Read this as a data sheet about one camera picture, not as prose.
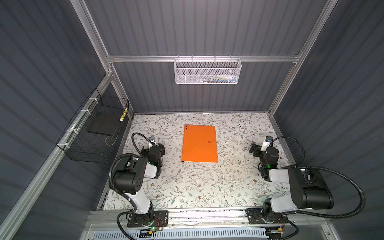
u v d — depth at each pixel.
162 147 0.91
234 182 0.85
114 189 0.46
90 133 0.73
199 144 1.02
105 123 0.78
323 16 0.72
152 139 0.83
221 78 0.92
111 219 0.75
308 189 0.45
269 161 0.71
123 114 0.81
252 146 0.85
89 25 0.74
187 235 0.77
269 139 0.79
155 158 0.74
